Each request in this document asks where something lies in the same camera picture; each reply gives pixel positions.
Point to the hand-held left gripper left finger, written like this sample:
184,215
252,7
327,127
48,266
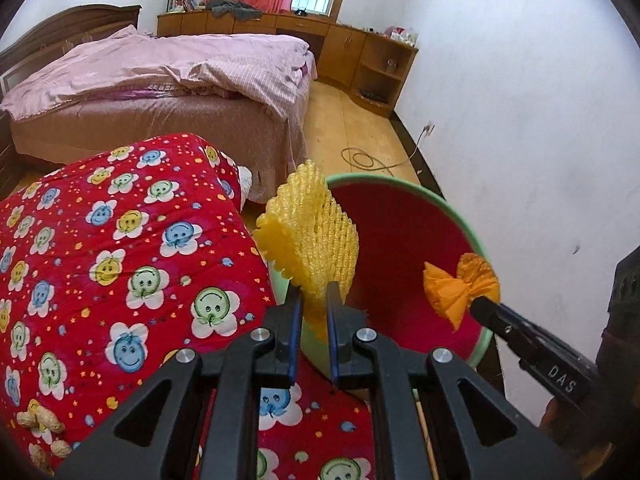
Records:
296,330

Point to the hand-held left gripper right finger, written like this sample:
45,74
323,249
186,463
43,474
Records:
332,340

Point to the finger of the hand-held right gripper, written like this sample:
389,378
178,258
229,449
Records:
505,325

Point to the yellow foam net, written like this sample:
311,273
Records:
310,230

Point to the red bin with green rim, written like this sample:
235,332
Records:
400,240

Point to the person's right hand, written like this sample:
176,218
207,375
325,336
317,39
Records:
560,412

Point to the dark patterned garment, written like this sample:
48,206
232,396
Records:
625,310

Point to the red flower printed blanket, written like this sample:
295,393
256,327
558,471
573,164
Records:
100,240

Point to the bed with pink bedding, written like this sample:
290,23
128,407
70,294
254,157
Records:
175,130

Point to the pile of peanuts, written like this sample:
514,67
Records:
40,420

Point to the glass cup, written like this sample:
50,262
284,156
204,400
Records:
391,64

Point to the wooden cabinet unit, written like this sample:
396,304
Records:
345,45

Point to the bed with pink quilt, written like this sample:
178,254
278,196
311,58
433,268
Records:
150,65

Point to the white red plastic bag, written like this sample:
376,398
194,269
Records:
404,35

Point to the grey crumpled clothes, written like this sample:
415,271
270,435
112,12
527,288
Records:
235,9

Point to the row of books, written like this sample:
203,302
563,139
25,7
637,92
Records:
181,4

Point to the dark wooden headboard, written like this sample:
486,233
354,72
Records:
60,22

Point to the white wall socket with plug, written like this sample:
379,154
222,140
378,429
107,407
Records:
428,128

